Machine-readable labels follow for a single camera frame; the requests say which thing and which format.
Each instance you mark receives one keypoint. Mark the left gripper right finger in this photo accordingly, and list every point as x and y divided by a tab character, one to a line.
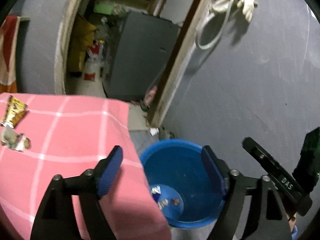
266	218

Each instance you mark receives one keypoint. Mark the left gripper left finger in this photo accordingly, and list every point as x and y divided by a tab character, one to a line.
55	218

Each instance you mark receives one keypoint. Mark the white wrapper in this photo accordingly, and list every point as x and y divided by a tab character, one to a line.
14	141

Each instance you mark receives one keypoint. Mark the blue snack packet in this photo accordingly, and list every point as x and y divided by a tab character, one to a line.
168	200

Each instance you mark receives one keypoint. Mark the yellow snack wrapper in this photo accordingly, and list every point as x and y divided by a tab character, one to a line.
15	111

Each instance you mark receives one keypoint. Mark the blue plastic bucket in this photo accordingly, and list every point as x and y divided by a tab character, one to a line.
178	164

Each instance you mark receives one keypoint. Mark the pink checked tablecloth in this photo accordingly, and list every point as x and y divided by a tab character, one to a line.
68	135

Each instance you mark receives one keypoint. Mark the yellow bag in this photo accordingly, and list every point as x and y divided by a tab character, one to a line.
81	39

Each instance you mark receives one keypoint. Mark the striped towel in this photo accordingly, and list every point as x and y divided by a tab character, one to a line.
9	32

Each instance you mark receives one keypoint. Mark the grey refrigerator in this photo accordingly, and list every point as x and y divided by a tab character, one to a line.
138	50

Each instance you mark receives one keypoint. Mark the wooden door frame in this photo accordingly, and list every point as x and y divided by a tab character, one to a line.
178	62

